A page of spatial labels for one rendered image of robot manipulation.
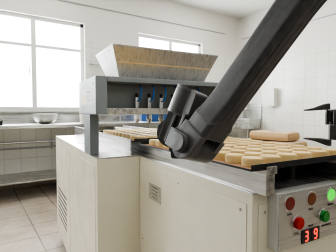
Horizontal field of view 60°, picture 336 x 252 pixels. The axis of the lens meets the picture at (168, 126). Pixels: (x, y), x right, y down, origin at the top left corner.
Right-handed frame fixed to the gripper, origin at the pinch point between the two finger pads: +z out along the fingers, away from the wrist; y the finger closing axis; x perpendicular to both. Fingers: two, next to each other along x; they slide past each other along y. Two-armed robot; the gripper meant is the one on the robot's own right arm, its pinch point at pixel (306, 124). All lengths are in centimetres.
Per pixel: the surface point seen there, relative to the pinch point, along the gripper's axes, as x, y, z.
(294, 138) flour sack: -378, -32, -47
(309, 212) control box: 30.4, -21.4, 4.2
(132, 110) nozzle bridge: -11, 6, 69
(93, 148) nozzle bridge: -5, -11, 86
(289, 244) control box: 35.3, -28.1, 9.4
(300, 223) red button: 34.3, -23.0, 6.9
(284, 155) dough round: 31.5, -7.1, 10.2
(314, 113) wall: -423, 6, -84
